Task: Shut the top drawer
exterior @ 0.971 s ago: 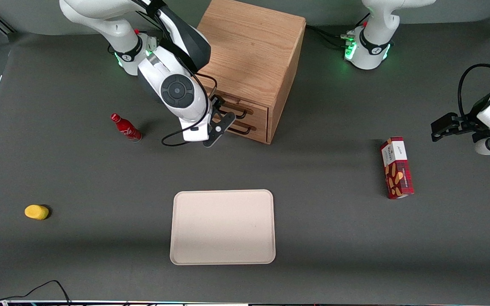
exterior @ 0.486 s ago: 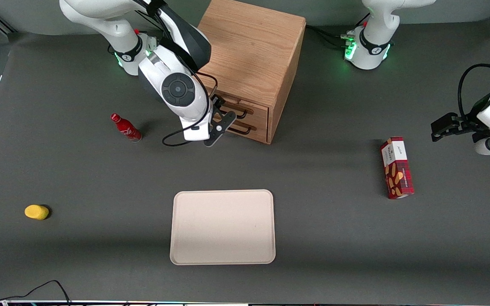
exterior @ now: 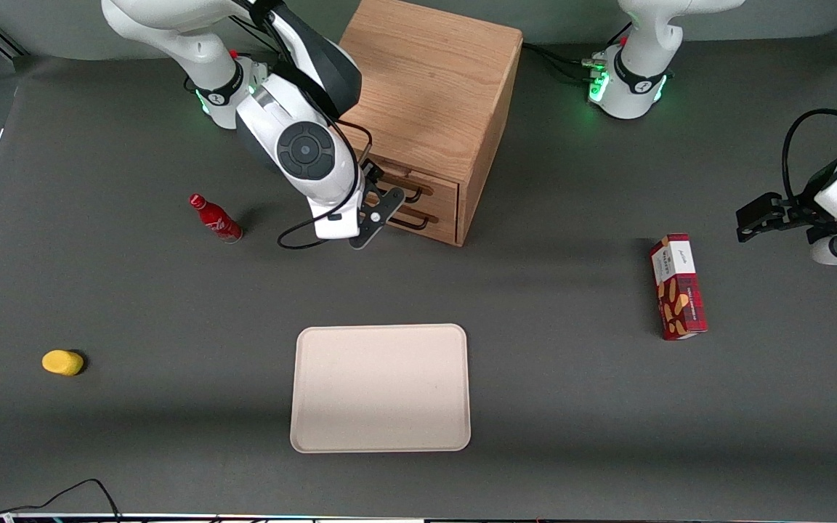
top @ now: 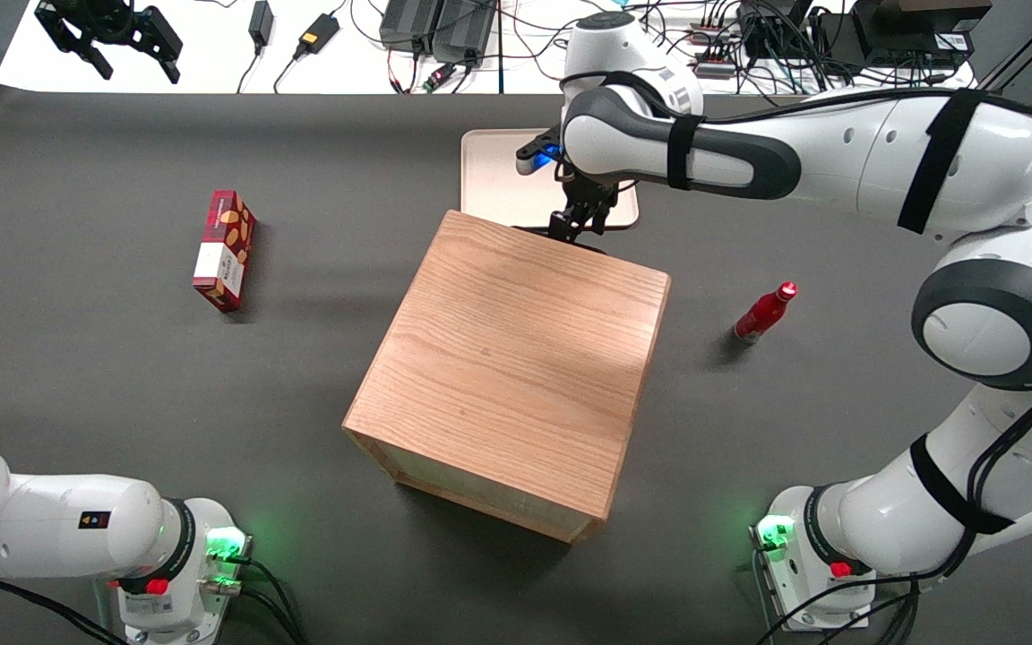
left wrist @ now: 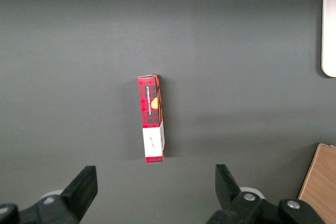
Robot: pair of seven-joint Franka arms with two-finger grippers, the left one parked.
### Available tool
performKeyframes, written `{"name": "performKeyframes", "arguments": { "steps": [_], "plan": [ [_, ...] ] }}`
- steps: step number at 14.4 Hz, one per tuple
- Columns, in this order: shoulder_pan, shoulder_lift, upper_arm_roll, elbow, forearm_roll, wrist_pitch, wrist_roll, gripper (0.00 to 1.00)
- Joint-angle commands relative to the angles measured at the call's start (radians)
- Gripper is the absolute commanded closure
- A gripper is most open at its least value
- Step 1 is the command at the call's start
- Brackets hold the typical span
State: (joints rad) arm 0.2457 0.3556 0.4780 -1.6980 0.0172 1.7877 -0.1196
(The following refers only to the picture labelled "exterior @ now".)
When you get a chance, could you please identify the black left base cables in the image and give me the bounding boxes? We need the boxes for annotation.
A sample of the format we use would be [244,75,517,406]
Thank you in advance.
[524,22,634,84]

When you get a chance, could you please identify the oak wooden drawer cabinet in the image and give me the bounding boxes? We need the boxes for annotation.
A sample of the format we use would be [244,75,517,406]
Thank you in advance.
[337,0,525,248]

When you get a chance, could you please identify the red cola bottle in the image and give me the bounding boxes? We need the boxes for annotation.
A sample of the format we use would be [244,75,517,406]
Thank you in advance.
[189,193,243,243]

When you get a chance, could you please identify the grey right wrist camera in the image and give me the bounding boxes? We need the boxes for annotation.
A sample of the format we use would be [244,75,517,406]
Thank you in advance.
[349,187,406,250]

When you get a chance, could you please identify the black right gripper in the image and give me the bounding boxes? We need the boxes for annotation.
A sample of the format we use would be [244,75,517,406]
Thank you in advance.
[357,161,394,211]

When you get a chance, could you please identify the beige rectangular tray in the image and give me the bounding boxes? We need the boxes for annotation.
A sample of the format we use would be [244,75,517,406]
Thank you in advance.
[289,323,472,454]

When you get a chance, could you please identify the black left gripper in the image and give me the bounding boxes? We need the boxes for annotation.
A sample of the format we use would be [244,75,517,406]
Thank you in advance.
[737,192,837,244]

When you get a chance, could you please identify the black looped camera cable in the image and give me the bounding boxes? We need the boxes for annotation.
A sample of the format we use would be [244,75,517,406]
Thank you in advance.
[782,109,837,208]

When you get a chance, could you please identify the yellow lemon toy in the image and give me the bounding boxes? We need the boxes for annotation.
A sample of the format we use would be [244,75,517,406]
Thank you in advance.
[41,349,86,377]

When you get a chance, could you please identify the red plaid cookie box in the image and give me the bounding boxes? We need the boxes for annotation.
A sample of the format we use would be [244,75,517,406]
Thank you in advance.
[648,232,708,341]

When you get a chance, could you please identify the black cable along right arm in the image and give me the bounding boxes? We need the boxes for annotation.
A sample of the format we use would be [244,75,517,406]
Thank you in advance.
[244,0,376,251]

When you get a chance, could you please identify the black base cables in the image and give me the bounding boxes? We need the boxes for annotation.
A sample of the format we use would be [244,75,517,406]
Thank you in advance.
[230,15,278,92]
[524,22,634,84]

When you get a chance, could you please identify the black right base cables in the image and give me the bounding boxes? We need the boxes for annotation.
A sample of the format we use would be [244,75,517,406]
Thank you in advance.
[230,15,278,92]

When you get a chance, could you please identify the thin black floor cable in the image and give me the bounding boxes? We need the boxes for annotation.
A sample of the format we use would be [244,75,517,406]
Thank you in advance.
[0,478,123,523]

